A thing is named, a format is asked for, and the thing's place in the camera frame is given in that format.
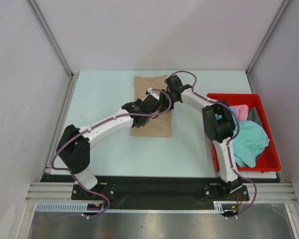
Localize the red plastic bin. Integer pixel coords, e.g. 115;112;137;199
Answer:
207;93;281;173

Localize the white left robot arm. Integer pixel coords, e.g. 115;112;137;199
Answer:
56;92;163;199

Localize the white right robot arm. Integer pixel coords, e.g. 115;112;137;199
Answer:
164;75;244;201

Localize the white slotted cable duct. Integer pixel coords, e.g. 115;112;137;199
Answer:
35;202;238;214

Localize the right rear aluminium post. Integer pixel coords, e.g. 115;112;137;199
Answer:
245;0;293;77

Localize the left rear aluminium post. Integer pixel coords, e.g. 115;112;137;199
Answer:
26;0;74;78

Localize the teal t shirt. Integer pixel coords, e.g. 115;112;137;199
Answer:
233;120;270;168

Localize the beige t shirt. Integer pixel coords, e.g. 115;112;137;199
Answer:
131;75;172;137

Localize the grey t shirt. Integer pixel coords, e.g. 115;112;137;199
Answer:
247;107;263;127

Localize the pink t shirt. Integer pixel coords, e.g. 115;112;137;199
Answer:
230;105;249;121

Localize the aluminium frame rail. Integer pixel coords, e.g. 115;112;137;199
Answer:
25;182;298;203

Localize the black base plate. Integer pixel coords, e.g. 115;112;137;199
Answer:
40;174;280;211

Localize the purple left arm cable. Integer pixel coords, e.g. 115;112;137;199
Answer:
49;88;172;220

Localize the aluminium post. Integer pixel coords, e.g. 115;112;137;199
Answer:
245;0;293;77
26;0;74;78

